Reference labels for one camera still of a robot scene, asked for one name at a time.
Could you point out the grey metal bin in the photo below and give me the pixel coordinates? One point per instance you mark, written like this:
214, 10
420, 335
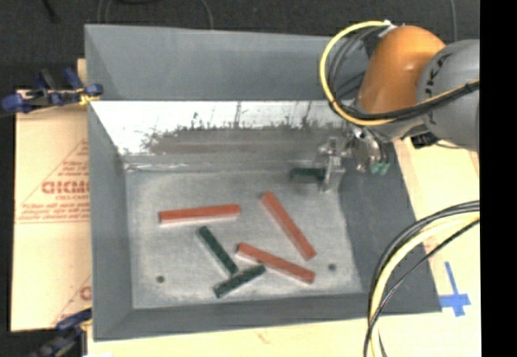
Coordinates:
242, 145

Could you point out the dark green block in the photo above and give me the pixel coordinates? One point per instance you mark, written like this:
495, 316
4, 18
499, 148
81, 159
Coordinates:
239, 281
217, 249
307, 175

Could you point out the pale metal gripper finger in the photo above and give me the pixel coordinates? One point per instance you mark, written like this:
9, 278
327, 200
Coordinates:
332, 149
332, 179

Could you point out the red-brown flat block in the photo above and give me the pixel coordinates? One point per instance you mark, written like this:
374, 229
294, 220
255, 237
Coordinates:
276, 262
287, 224
198, 213

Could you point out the brown cardboard board, red print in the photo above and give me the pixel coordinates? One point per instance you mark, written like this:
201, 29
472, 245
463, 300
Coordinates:
48, 226

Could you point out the black cylinder on white bracket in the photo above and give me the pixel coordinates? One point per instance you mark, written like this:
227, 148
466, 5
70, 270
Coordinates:
424, 139

